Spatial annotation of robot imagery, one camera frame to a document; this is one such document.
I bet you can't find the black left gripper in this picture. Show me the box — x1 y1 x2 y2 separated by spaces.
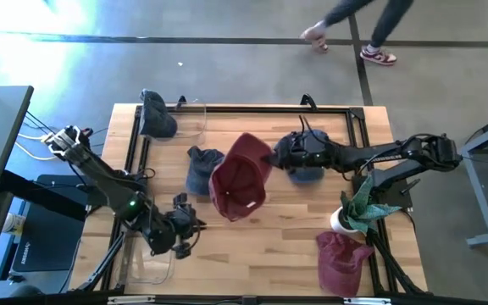
165 192 208 260

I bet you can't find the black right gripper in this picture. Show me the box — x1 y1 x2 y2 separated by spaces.
262 129 335 171

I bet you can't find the dark red cap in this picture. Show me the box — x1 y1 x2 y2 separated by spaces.
208 132 275 223
314 230 375 298

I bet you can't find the white plant pot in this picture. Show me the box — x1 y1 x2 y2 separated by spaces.
330 206 362 236

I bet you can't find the green artificial plant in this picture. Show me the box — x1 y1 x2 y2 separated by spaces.
339 174 402 236

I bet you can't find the black desk mat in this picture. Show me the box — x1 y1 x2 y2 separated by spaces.
10 201 85 275

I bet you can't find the black desk bar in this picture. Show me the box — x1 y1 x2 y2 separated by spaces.
0 169 89 222

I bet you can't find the person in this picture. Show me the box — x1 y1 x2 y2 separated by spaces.
298 0 415 67

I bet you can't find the black aluminium frame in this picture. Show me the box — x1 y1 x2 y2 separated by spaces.
31 103 488 305

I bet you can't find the silver bracket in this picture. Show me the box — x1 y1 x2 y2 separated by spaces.
343 297 392 305
107 296 157 305

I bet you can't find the thin black cable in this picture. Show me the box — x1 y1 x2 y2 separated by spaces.
24 109 61 136

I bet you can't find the grey metal table frame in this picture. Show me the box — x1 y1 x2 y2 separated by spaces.
459 108 488 248

